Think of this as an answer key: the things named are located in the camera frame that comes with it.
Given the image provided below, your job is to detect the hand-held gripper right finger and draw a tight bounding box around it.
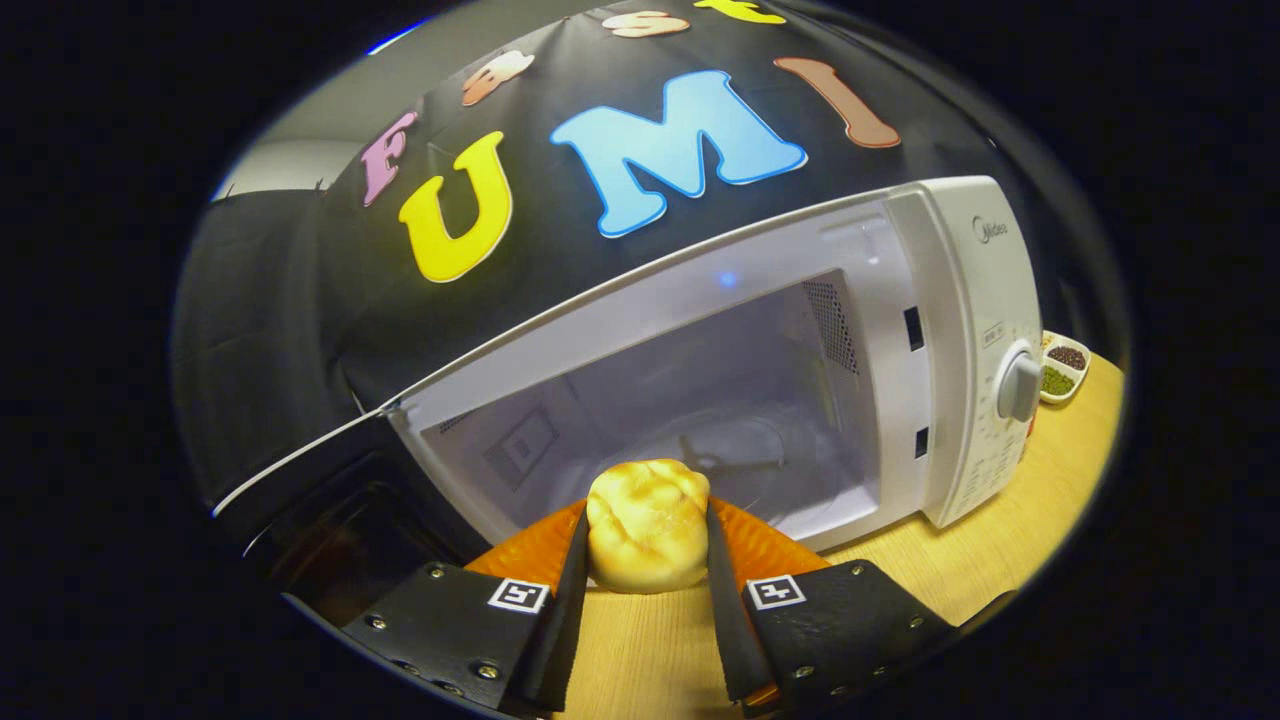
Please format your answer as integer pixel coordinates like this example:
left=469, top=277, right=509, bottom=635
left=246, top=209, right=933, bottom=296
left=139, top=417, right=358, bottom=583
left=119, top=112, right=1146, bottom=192
left=705, top=497, right=956, bottom=716

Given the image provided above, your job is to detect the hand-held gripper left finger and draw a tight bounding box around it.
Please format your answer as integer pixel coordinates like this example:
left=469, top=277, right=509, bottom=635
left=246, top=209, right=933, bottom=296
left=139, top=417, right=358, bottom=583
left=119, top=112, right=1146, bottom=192
left=340, top=500, right=591, bottom=713

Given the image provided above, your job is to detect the golden bread roll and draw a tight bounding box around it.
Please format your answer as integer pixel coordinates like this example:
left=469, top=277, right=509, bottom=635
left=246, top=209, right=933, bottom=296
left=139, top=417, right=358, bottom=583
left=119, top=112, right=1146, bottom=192
left=585, top=458, right=713, bottom=595

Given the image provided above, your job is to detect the white microwave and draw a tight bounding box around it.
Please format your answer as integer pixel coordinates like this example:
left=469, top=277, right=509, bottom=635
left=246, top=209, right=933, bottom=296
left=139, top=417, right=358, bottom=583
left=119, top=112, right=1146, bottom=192
left=210, top=175, right=1046, bottom=621

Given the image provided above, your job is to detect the white divided spice dish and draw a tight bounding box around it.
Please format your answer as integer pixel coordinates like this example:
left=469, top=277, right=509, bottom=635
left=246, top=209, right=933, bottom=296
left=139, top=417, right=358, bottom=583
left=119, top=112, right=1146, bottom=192
left=1038, top=330, right=1093, bottom=406

